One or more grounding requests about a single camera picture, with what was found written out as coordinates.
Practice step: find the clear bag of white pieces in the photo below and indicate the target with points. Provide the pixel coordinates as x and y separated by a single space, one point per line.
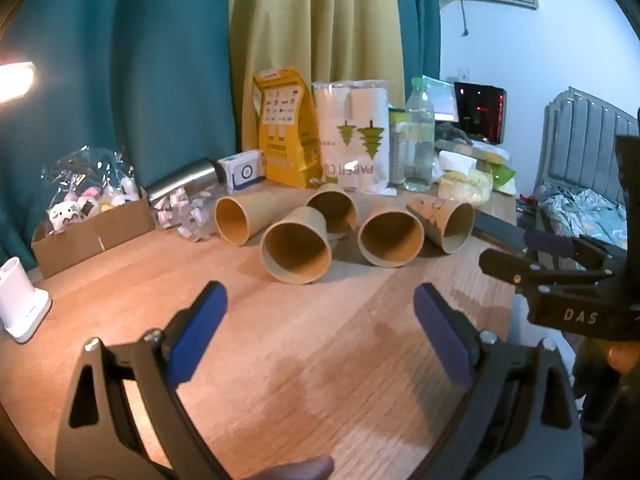
182 212

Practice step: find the clear bag of plush toys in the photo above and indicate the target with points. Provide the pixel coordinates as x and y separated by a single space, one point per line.
90 195

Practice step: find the white and blue box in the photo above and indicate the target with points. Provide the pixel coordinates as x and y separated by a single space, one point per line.
245 170

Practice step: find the person's left hand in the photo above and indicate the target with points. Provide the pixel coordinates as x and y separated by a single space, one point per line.
295 467

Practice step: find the white plastic holder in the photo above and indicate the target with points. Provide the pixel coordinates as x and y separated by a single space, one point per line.
20 305

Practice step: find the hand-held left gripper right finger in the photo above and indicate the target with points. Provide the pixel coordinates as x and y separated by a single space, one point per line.
445 335

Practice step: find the clear plastic bottle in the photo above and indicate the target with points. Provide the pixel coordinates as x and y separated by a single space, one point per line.
419 145

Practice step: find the cardboard box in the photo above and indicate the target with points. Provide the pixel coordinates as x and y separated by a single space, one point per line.
95 240

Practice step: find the teal curtain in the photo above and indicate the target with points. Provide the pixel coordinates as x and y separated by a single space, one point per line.
125 75
417 25

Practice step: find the glowing lamp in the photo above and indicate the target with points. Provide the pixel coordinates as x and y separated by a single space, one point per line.
15 82

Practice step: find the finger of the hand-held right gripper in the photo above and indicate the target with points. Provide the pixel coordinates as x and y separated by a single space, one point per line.
505 265
550 245

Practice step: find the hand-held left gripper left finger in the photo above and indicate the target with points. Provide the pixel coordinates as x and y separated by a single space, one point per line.
195 335

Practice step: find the brown paper cup with print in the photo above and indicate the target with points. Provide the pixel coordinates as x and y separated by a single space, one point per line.
450 227

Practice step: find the stainless steel flask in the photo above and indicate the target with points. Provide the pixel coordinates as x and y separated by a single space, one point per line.
180 180

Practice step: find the grey padded headboard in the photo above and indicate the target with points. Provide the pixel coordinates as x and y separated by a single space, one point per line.
585 135

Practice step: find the clear pack of paper cups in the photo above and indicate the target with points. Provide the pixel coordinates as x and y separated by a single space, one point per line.
352 140

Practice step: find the yellow paper bag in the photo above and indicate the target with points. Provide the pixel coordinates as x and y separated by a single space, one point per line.
286 130

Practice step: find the yellow curtain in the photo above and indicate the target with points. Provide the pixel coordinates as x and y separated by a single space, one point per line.
320 25

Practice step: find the green-lidded mesh container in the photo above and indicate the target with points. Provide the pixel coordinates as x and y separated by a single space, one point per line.
396 150

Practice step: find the person's right hand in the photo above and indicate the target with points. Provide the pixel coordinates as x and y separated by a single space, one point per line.
622 359

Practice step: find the white tissue pack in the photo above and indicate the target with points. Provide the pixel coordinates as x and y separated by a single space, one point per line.
457 161

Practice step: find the patterned bedding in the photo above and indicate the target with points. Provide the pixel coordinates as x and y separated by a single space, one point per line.
585 215

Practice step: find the computer screen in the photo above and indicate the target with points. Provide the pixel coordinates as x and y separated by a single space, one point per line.
440 100

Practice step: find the green packet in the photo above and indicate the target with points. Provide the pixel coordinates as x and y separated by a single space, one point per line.
504 175

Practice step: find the black case with red lights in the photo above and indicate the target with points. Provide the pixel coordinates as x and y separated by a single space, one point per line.
480 112

